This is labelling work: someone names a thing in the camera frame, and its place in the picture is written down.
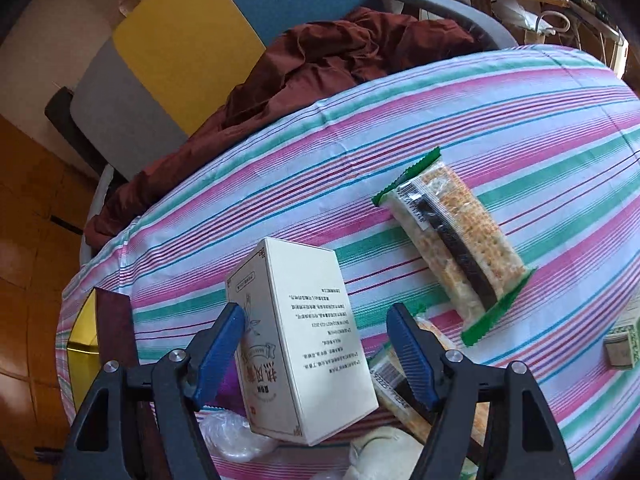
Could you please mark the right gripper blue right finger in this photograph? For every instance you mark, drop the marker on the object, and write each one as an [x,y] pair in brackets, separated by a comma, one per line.
[418,354]

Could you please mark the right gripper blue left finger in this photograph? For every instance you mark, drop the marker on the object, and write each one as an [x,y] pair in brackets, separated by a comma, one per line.
[212,353]

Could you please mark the cracker packet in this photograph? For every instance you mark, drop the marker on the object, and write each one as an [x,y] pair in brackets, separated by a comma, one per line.
[459,240]
[394,393]

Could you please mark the white carton box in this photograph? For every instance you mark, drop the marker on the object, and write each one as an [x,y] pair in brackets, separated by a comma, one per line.
[301,366]

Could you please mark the white sock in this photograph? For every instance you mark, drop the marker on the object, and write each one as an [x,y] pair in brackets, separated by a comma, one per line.
[383,453]

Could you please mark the green tea box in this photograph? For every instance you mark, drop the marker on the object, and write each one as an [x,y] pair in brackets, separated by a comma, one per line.
[621,342]

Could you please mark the gold tin box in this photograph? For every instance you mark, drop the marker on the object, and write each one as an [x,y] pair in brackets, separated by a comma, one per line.
[103,331]

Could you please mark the striped bed sheet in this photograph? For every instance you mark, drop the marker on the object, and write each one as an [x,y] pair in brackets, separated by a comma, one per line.
[495,195]

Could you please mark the wooden wardrobe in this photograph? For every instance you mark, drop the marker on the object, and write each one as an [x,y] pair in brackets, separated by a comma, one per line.
[44,205]

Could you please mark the maroon blanket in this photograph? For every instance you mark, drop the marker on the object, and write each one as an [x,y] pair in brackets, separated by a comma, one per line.
[305,64]

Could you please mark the grey yellow blue headboard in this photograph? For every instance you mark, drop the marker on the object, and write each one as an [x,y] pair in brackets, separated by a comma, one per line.
[171,63]

